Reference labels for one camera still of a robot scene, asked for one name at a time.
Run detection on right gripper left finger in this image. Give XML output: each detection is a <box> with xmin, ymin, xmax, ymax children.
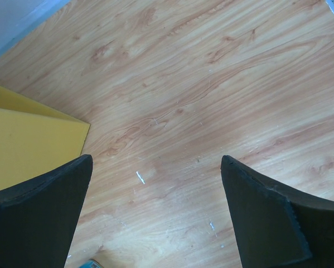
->
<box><xmin>0</xmin><ymin>155</ymin><xmax>93</xmax><ymax>267</ymax></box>

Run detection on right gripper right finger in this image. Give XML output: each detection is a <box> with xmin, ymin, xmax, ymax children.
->
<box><xmin>221</xmin><ymin>155</ymin><xmax>334</xmax><ymax>267</ymax></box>

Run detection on yellow cabinet box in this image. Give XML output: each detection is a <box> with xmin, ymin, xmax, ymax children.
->
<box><xmin>0</xmin><ymin>86</ymin><xmax>90</xmax><ymax>190</ymax></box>

